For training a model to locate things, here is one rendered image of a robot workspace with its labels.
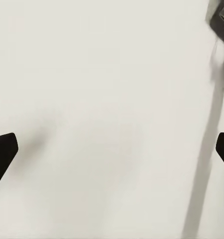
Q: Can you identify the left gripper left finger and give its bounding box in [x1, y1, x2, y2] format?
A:
[0, 132, 18, 180]

